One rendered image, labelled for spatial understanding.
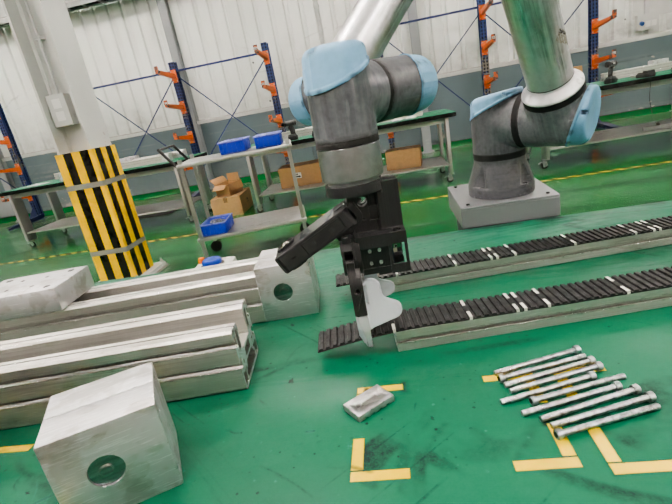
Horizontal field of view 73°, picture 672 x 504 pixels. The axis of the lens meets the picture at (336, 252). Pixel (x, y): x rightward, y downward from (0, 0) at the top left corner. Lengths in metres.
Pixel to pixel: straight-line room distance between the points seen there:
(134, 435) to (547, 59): 0.87
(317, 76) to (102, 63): 9.09
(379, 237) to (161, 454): 0.32
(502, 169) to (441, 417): 0.71
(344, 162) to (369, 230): 0.09
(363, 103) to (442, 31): 7.80
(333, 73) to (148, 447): 0.41
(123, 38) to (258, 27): 2.37
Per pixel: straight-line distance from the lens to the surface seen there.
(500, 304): 0.65
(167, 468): 0.51
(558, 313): 0.67
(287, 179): 5.61
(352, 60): 0.52
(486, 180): 1.11
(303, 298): 0.75
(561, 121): 1.02
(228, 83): 8.65
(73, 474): 0.50
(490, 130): 1.09
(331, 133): 0.52
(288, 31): 8.43
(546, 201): 1.11
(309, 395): 0.57
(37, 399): 0.73
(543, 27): 0.94
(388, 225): 0.56
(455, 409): 0.52
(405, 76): 0.59
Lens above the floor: 1.10
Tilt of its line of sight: 18 degrees down
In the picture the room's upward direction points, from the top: 11 degrees counter-clockwise
